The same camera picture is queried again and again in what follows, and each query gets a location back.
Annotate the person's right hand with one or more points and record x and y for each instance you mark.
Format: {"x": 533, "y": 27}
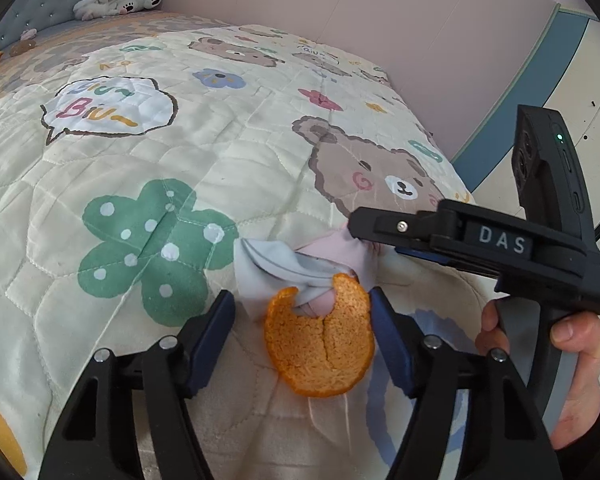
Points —
{"x": 582, "y": 360}

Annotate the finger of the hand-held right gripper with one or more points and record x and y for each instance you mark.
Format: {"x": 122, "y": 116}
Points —
{"x": 385, "y": 227}
{"x": 420, "y": 254}

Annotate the blue vertical trim panel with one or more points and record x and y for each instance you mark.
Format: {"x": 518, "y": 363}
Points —
{"x": 540, "y": 85}

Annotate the pink and grey sock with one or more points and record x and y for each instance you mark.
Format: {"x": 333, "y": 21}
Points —
{"x": 270, "y": 270}

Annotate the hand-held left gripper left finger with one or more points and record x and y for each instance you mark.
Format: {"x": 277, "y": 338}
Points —
{"x": 212, "y": 340}

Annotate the large orange peel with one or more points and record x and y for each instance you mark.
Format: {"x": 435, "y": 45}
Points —
{"x": 320, "y": 355}

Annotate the grey orange patterned bedsheet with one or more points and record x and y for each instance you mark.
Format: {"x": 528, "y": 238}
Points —
{"x": 105, "y": 30}

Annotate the grey tufted headboard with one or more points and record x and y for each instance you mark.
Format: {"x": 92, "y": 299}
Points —
{"x": 40, "y": 5}

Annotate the bear printed quilted blanket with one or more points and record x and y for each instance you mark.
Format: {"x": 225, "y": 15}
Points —
{"x": 230, "y": 160}

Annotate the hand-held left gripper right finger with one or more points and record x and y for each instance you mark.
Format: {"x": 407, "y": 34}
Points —
{"x": 391, "y": 332}

